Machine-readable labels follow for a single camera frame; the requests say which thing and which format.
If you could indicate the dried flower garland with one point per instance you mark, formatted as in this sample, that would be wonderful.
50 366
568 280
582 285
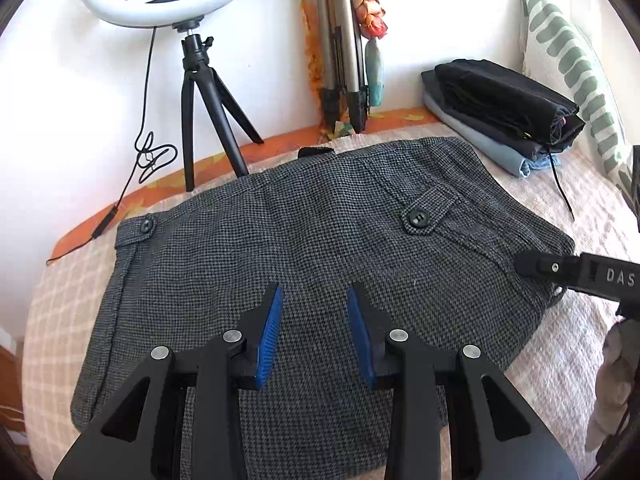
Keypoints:
367 5

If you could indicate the white pillow with green leaves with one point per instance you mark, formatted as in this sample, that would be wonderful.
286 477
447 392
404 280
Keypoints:
575 65

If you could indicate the folded light blue jeans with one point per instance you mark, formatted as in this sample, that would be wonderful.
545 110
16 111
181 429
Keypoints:
492 152

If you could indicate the folded dark grey pants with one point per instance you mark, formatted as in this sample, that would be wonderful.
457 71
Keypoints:
450 100

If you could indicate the grey houndstooth pants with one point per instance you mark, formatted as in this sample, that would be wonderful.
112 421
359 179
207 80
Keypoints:
310 240

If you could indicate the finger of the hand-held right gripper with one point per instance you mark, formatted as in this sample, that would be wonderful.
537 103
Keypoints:
542 265

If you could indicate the folded black pants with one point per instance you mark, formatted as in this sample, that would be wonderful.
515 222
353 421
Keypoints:
505 100

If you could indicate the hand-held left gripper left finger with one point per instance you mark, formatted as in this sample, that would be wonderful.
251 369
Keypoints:
267 332

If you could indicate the pale grey cloth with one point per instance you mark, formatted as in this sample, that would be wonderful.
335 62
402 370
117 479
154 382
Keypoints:
617 375

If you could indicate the small black tripod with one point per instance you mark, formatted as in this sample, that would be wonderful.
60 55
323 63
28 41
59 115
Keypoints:
190 110

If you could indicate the teal hanging ornament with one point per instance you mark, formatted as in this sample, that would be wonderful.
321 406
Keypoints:
375 72

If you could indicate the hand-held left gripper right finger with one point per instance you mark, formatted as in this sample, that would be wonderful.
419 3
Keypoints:
361 332

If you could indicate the silver folded tripod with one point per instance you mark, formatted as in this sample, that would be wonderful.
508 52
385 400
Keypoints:
335 35

